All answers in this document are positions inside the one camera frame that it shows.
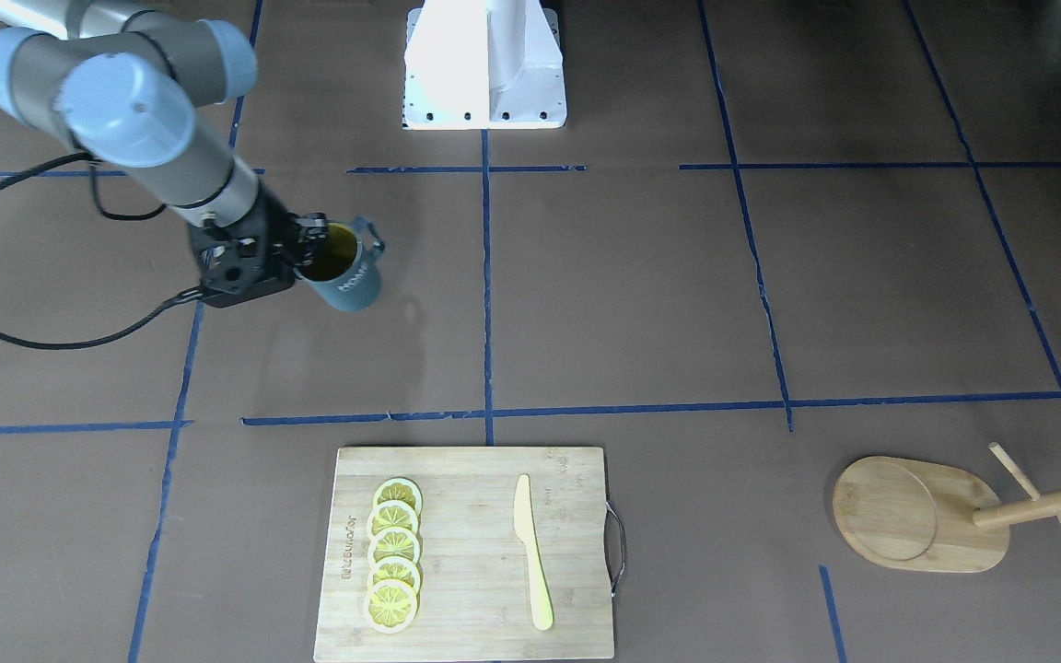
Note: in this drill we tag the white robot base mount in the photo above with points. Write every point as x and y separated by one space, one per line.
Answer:
484 65

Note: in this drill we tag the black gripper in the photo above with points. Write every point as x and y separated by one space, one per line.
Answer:
276 226

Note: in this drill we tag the wooden cup storage rack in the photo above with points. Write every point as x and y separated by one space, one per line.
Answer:
921 516

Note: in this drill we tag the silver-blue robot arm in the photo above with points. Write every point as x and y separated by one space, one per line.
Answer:
125 83

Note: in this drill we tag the teal mug yellow inside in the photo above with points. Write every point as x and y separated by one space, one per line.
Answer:
344 268

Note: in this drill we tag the bamboo cutting board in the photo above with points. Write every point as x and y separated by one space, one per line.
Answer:
473 604

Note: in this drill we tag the yellow plastic knife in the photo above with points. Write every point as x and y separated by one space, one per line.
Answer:
541 606

